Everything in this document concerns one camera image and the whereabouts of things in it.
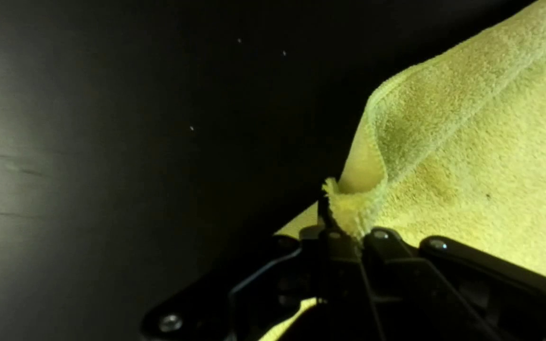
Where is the yellow microfiber towel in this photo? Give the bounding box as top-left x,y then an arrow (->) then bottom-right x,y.
260,0 -> 546,341

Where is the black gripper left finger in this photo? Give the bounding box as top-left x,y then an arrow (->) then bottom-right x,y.
140,227 -> 372,341

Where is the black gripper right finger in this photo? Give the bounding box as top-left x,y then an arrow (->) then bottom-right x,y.
362,227 -> 546,341

